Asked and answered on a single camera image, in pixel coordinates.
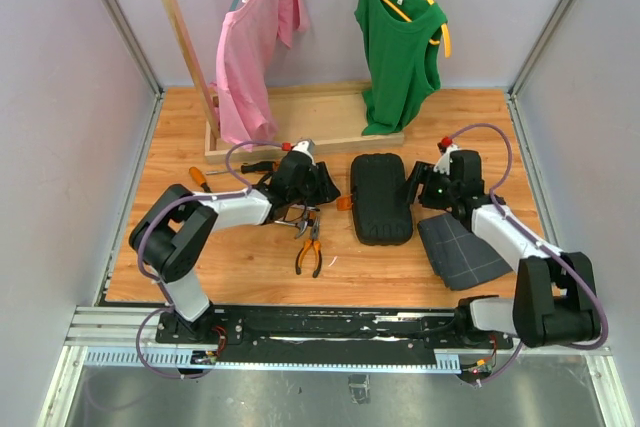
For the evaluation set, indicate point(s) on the small orange screwdriver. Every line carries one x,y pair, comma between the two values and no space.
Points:
199,178

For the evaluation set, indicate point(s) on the black plastic tool case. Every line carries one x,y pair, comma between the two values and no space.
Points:
380,216

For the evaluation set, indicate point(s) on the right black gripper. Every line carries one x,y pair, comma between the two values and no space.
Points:
420,175

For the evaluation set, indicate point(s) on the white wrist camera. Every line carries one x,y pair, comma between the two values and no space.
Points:
446,147
304,146

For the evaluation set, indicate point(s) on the steel claw hammer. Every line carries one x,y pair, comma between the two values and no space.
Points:
301,224

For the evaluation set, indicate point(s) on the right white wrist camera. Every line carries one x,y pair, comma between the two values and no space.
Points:
446,147

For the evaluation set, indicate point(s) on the orange handled pliers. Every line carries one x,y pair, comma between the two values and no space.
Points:
312,244

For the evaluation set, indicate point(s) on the black orange screwdriver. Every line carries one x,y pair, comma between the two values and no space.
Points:
261,167

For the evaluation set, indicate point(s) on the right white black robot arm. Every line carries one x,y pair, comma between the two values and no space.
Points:
476,233

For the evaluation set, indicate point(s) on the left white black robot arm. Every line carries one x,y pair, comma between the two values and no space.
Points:
169,239

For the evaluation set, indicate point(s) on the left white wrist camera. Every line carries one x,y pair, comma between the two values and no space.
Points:
304,146

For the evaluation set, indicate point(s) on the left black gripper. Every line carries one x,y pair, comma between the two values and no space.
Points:
326,189

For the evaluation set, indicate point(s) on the grey folded cloth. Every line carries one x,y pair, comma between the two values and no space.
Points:
458,257

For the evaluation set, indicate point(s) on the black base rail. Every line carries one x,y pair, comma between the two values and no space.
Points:
328,336

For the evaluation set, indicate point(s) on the pink t-shirt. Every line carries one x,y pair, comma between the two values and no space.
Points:
246,45

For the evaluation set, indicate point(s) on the green tank top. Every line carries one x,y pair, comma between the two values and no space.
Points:
401,50

